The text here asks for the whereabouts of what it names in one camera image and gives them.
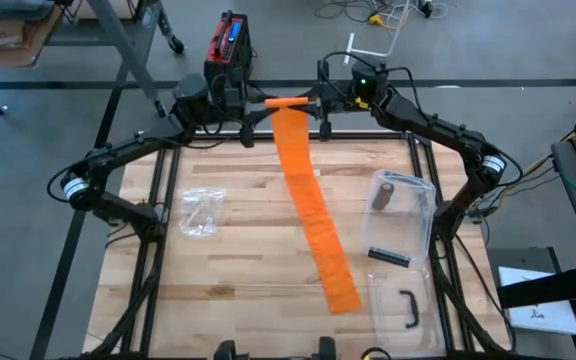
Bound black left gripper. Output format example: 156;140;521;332
216;83;283;129

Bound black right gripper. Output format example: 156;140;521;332
296;81;370;122

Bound orange elastic bandage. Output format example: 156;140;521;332
264;96;364;315

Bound brown elastic bandage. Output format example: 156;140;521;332
371;182;396;211

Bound clear plastic storage box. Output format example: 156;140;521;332
360;168;438;270

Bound white T-shaped pipe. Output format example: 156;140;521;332
342;0;412;67

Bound red black power station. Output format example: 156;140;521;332
202;9;255;96

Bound clear plastic bag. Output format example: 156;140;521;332
177;187;227;237

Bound grey workbench with casters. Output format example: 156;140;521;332
82;0;187;121

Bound brown cardboard sheet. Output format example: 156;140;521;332
0;7;63;70

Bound black flat beam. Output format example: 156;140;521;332
495;263;576;309

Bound white papers on side table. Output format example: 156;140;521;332
497;266;576;335

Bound tangle of floor cables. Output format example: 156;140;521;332
315;0;449;31

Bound black aluminium rig frame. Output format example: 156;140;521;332
81;119;514;360

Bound clear lid with black handle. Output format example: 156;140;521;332
367;267;445;358

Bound black teleoperation handle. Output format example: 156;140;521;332
317;336;338;360
212;339;250;360

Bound black cable with yellow tag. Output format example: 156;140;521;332
360;346;394;360

